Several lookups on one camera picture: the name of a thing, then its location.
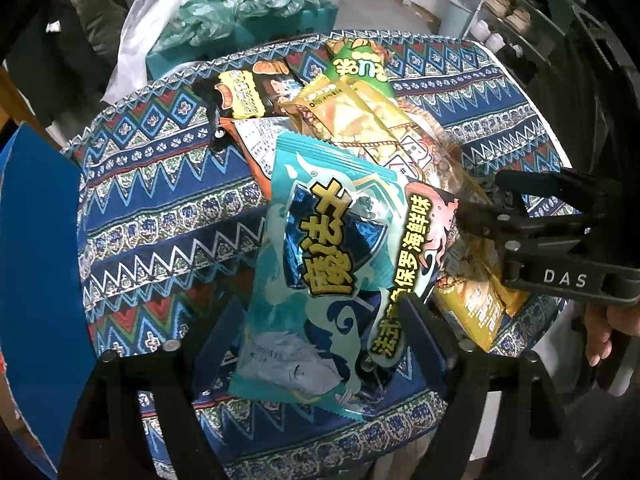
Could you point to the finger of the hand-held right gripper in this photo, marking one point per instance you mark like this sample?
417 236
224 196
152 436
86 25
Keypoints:
500 225
550 182

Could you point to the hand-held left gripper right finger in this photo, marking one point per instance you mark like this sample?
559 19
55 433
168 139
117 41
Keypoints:
422 332

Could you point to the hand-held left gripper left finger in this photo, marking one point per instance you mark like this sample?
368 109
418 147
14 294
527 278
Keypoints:
216 332

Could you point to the teal snack packet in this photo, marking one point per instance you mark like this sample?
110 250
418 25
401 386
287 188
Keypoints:
325 260

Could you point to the yellow film-strip snack packet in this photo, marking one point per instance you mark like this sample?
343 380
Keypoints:
350 120

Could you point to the blue storage box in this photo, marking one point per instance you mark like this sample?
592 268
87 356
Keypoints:
35 260

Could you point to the green chip bag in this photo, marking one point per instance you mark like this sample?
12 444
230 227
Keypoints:
357 65

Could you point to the black snack packet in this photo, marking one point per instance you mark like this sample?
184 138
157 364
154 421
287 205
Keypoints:
250 91

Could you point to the person's right hand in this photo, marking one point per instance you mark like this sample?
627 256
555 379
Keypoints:
600 332

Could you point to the clear wrapped snack packet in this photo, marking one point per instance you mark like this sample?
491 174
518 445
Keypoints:
435 160

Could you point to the patterned blue tablecloth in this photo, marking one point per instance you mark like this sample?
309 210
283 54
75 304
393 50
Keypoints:
150 210

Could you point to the beige shoe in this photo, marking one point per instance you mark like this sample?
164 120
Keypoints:
496 6
517 21

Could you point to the white shoe rack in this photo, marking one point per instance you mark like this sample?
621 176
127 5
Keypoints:
472 15

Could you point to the orange snack packet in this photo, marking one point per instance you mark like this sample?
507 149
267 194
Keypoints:
252 142

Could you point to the white plastic bag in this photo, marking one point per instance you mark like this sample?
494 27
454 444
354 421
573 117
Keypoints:
135 35

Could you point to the wooden cabinet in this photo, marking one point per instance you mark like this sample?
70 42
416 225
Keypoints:
9 95

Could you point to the green plastic bag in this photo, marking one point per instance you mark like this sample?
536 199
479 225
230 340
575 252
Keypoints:
220 12

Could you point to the dark green jacket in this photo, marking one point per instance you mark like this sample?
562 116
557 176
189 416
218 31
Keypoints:
97 15

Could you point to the black metal frame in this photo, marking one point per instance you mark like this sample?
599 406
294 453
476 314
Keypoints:
607 85

